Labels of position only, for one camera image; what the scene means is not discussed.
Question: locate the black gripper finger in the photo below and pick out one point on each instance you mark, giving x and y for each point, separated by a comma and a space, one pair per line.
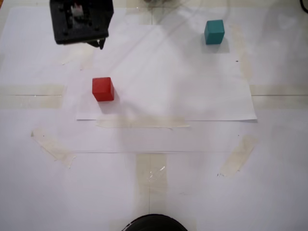
99, 43

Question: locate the red cube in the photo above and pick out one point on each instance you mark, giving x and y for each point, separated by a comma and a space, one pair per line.
103, 89

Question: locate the teal blue cube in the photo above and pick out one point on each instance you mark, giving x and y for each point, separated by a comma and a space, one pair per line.
214, 31

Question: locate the beige masking tape strip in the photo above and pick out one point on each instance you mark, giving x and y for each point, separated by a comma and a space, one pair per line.
243, 55
144, 122
279, 96
53, 149
151, 183
79, 56
31, 96
238, 156

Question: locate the white paper sheet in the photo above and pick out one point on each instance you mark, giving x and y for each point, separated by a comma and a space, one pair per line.
144, 142
168, 84

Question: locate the black round stand base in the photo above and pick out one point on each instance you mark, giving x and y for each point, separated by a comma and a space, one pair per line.
155, 223

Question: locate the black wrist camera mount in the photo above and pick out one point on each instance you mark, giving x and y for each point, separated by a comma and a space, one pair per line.
79, 21

